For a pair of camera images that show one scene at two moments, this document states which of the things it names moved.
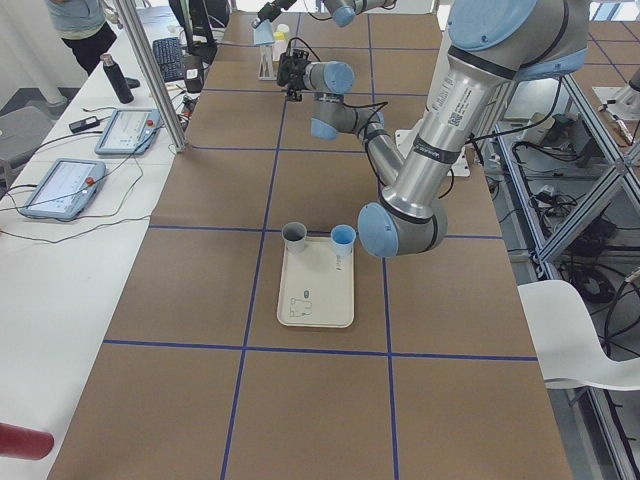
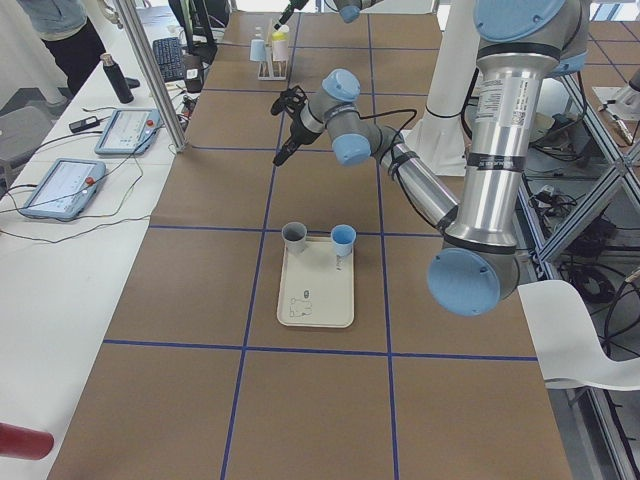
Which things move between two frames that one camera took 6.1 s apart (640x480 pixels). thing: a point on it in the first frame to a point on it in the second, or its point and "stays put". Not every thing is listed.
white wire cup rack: x=268 y=67 stays put
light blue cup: x=263 y=34 to x=257 y=50
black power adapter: x=84 y=124 stays put
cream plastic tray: x=317 y=286 stays put
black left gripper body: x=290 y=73 to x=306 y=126
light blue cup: x=342 y=237 stays put
